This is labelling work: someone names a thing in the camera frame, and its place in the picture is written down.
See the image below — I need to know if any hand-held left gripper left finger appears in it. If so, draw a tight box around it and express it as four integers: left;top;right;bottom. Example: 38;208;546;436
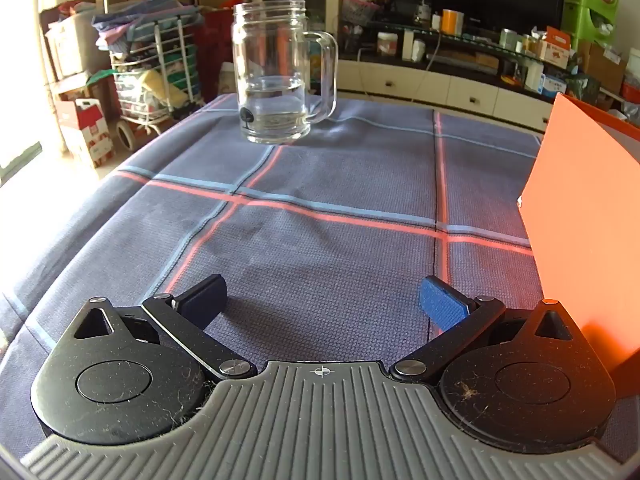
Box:
72;274;258;381

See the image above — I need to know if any red print cardboard box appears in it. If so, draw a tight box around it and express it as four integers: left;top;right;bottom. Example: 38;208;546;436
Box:
54;99;115;167

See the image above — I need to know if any orange cardboard box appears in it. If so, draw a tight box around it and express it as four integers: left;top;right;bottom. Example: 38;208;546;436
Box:
517;92;640;376

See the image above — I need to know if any green plastic shelf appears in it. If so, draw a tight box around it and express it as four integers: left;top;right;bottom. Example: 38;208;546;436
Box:
561;0;621;52

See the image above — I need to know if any wire shopping trolley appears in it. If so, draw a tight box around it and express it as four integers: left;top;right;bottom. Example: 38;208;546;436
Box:
102;0;205;137

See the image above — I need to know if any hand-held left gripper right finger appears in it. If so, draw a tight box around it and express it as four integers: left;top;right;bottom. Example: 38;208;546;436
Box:
390;275;576;383

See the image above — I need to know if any blue plaid tablecloth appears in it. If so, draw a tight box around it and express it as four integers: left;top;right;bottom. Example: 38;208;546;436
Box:
0;92;551;461

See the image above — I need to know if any red and white carton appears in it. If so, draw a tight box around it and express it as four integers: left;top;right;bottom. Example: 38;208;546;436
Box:
537;26;572;69

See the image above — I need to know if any brown cardboard box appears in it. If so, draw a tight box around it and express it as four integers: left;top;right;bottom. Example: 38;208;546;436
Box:
582;40;629;94

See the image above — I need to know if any blue folded clothes bundle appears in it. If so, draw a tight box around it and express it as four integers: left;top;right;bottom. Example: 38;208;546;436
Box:
92;2;201;56

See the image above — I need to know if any white television stand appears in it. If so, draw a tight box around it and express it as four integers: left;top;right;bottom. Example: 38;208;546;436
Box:
340;57;557;133

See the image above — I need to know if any glass jar mug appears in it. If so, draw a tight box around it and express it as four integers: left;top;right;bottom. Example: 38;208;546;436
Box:
231;0;339;146

